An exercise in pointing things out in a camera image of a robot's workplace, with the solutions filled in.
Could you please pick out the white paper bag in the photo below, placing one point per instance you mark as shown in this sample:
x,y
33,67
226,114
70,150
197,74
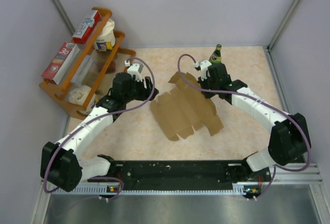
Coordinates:
x,y
78,96
106,39

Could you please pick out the red white box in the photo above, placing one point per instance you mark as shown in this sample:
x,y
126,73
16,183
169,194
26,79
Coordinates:
x,y
86,27
60,63

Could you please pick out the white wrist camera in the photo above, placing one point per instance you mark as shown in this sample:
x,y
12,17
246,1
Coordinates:
x,y
203,66
134,69

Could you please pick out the orange wooden shelf rack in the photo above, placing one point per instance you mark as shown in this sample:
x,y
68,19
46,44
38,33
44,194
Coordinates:
x,y
90,67

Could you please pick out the white paper bag lower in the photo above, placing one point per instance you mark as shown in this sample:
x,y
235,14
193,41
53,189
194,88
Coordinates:
x,y
78,96

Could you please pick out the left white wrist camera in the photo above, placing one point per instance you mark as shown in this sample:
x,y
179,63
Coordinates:
x,y
134,69

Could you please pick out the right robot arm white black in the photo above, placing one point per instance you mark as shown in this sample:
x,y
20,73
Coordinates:
x,y
289,137

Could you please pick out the white paper bag upper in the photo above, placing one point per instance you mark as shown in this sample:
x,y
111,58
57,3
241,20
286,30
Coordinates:
x,y
106,39

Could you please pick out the red white box upper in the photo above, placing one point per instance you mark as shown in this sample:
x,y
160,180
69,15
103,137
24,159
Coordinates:
x,y
86,27

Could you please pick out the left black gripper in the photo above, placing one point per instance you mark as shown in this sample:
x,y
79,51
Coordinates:
x,y
145,94

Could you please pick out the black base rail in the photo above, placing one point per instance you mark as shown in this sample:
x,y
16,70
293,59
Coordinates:
x,y
184,174

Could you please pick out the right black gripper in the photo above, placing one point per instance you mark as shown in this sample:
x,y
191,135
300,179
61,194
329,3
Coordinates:
x,y
201,83

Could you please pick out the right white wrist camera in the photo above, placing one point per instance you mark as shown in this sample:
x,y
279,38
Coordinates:
x,y
203,66

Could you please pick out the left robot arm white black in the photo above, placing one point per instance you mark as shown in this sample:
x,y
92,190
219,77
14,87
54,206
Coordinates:
x,y
60,165

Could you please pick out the brown cardboard box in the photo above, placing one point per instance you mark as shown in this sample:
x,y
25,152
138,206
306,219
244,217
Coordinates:
x,y
183,110

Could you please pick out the green glass bottle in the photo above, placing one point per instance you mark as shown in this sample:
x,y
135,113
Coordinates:
x,y
216,57

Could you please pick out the red white box lower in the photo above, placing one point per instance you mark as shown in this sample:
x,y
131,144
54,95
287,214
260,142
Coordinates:
x,y
60,63

